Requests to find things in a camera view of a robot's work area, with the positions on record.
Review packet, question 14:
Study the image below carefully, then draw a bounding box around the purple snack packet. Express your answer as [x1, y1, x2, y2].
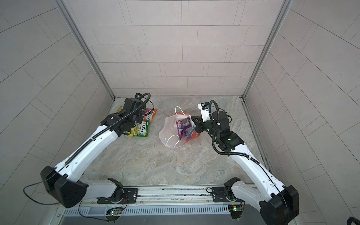
[176, 116, 192, 140]

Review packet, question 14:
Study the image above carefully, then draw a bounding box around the pink Fox's candy packet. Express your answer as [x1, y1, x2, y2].
[143, 108, 157, 123]

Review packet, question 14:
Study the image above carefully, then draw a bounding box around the green Fox's candy packet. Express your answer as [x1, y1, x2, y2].
[126, 121, 150, 137]

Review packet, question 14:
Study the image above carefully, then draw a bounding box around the red white paper bag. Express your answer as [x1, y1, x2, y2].
[158, 106, 200, 148]

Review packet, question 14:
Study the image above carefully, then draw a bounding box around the yellow green chips packet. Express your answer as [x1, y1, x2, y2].
[116, 106, 124, 114]

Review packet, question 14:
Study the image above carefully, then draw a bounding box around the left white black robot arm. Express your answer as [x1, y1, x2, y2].
[40, 93, 151, 208]

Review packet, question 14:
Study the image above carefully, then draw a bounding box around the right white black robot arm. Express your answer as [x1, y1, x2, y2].
[191, 111, 299, 225]

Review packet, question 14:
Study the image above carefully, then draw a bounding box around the right circuit board with LED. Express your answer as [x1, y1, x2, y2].
[228, 204, 244, 214]

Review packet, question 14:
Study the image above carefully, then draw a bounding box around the circuit board with led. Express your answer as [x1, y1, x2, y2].
[106, 207, 123, 216]
[228, 204, 244, 214]

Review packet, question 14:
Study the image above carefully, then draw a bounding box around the left circuit board with LED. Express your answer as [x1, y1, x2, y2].
[106, 207, 123, 216]

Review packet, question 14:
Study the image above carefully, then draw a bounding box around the white ventilation grille strip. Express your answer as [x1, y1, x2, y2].
[63, 204, 230, 217]

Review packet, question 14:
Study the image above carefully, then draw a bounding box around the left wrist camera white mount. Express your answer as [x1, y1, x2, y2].
[135, 92, 143, 99]

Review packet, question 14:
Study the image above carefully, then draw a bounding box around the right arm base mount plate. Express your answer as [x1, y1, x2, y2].
[206, 187, 243, 203]

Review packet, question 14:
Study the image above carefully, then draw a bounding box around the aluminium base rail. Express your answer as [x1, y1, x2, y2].
[56, 184, 292, 207]

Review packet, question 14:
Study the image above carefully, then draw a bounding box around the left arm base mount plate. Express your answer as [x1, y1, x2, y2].
[97, 188, 139, 204]

